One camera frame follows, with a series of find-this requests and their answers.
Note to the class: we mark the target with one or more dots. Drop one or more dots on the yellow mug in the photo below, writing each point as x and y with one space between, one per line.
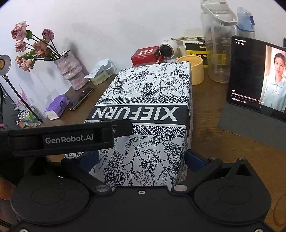
197 69

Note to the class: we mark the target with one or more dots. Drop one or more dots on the cluttered storage rack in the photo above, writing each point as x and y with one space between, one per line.
25 117

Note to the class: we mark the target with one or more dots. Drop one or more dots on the grey tablet cover mat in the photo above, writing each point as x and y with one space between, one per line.
253 125

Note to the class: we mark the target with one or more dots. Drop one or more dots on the red white small box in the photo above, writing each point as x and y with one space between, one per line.
148 55

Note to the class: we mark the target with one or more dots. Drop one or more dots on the clear plastic water jug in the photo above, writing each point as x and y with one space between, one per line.
218 22

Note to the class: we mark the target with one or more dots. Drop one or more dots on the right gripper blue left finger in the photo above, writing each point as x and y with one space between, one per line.
88 160

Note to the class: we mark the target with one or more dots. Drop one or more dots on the tablet with dark screen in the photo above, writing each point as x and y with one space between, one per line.
257 76

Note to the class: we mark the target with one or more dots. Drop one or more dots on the studio lamp on stand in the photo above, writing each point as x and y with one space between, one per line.
5 67

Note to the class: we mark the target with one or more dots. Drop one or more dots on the yellow black box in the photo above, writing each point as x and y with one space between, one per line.
197 48

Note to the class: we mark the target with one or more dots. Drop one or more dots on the white round camera robot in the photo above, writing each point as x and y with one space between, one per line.
171 50

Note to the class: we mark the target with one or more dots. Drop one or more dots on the floral box lid XIEFURN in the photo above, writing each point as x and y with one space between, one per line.
157 99

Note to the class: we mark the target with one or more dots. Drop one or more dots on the crumpled face mask pile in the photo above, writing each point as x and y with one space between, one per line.
101 72

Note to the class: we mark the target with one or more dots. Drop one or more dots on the dried pink roses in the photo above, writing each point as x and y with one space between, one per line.
34 48

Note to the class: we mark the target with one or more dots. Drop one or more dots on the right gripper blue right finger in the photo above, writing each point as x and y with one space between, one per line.
194 161

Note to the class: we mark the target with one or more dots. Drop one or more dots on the black smartphone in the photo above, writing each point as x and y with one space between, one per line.
78 99

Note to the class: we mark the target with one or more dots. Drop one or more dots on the pink stone flower vase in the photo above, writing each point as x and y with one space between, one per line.
71 70

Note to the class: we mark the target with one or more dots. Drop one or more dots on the purple tissue pack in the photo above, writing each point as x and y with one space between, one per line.
56 106

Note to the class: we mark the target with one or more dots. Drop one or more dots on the blue spray bottle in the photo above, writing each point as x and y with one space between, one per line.
245 26

